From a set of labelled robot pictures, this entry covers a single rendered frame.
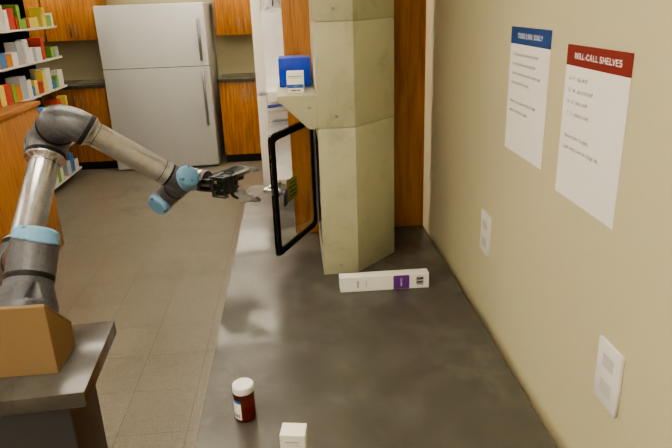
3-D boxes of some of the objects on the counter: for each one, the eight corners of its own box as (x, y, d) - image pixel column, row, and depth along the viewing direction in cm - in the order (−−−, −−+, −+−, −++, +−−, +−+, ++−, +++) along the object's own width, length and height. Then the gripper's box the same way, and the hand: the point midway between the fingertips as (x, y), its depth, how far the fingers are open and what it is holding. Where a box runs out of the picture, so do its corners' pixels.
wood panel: (421, 222, 225) (427, -198, 181) (422, 225, 222) (429, -201, 178) (294, 229, 222) (269, -196, 177) (294, 232, 219) (268, -199, 175)
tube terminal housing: (386, 232, 217) (384, 16, 192) (402, 270, 186) (403, 19, 162) (319, 236, 215) (309, 19, 191) (324, 275, 184) (313, 22, 160)
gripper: (198, 207, 196) (251, 214, 188) (193, 162, 191) (247, 167, 183) (212, 199, 203) (264, 205, 195) (208, 155, 198) (261, 160, 190)
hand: (258, 184), depth 192 cm, fingers open, 9 cm apart
